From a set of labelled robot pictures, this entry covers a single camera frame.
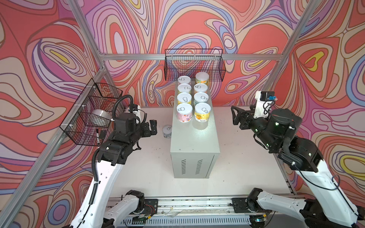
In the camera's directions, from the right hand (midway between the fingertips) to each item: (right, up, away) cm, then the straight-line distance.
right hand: (240, 111), depth 57 cm
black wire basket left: (-69, -2, +12) cm, 70 cm away
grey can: (-31, -9, +7) cm, 33 cm away
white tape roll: (-67, -1, +18) cm, 69 cm away
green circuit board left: (-46, -55, +15) cm, 74 cm away
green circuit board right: (+15, -55, +14) cm, 58 cm away
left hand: (-40, -4, +10) cm, 41 cm away
